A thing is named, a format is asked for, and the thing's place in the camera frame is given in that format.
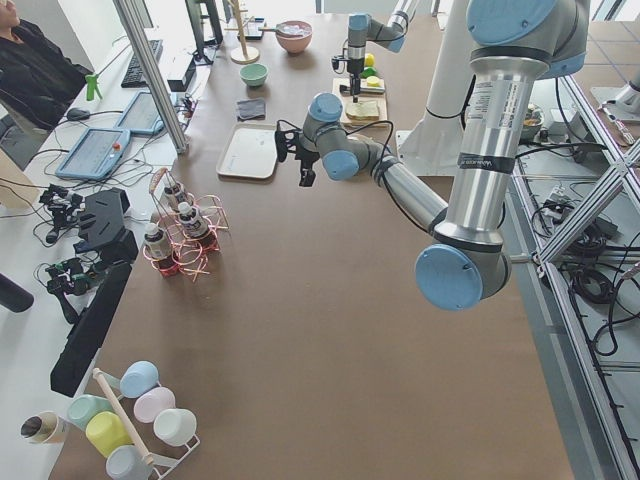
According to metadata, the steel muddler tool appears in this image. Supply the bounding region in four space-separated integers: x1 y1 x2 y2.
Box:
339 84 386 95

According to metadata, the grey folded cloth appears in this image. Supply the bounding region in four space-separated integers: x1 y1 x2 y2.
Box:
236 98 266 121

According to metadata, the wooden cutting board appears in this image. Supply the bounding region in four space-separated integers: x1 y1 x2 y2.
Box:
332 78 387 126

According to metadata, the tea bottle one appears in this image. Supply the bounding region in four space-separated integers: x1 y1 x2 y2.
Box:
163 183 189 212

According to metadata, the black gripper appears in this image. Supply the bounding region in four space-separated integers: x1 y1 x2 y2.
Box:
331 55 364 103
275 119 319 187

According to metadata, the green lime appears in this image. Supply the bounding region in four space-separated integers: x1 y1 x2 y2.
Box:
361 67 377 79

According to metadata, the white cup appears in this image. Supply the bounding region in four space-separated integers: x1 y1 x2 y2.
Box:
153 408 197 447

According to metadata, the mint cup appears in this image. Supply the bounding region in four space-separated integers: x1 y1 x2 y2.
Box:
67 394 113 431

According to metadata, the cream rabbit tray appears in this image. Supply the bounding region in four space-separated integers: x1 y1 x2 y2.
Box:
216 122 276 180

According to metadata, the copper wire bottle rack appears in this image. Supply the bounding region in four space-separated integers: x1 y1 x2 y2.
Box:
142 167 230 280

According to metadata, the white cup rack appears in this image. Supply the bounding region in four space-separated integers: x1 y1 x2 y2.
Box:
92 368 201 479

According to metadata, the teach pendant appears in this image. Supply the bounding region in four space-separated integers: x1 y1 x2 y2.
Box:
55 128 131 180
115 91 164 137

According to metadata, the wooden mug tree stand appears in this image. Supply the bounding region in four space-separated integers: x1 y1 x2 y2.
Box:
226 0 260 65

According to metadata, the teach pendant far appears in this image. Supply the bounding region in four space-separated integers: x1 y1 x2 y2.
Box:
115 91 164 137

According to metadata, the half lemon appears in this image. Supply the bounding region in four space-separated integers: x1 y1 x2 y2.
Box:
366 75 381 88

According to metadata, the tea bottle two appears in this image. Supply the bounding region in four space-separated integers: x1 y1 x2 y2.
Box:
178 203 208 239

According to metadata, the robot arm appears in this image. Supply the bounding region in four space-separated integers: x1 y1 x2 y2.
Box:
274 1 589 311
331 0 419 103

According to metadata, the tea bottle three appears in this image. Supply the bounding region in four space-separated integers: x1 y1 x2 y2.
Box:
144 222 174 273

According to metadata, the grey cup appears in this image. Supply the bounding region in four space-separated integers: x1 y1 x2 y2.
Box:
106 445 153 480

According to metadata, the bread slice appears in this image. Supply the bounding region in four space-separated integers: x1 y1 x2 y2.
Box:
345 100 380 121

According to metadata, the blue cup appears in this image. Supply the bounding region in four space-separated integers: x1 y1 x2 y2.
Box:
120 360 159 398

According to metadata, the paper cup with metal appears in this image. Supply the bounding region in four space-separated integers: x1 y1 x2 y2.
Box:
20 411 69 444

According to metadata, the metal ice scoop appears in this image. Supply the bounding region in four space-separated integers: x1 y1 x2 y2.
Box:
259 23 306 38

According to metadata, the seated person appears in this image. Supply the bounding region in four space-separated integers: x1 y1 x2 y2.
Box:
1 1 92 131

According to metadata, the pink bowl with ice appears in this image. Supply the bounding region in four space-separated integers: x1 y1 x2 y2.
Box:
275 20 313 54

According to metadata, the black keyboard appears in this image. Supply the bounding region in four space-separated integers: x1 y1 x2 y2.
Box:
120 39 165 90

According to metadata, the yellow cup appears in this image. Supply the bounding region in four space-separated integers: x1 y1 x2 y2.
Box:
85 411 133 458

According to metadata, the pink cup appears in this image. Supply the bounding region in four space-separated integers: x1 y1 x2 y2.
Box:
133 386 176 424

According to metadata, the mint green bowl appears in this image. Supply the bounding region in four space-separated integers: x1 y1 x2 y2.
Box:
239 63 268 87

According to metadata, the aluminium frame post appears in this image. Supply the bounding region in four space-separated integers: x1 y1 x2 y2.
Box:
113 0 188 154

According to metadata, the teach pendant near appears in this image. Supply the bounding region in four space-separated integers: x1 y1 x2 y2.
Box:
55 128 131 180

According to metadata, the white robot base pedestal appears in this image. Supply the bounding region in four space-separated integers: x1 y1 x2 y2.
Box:
396 0 473 176

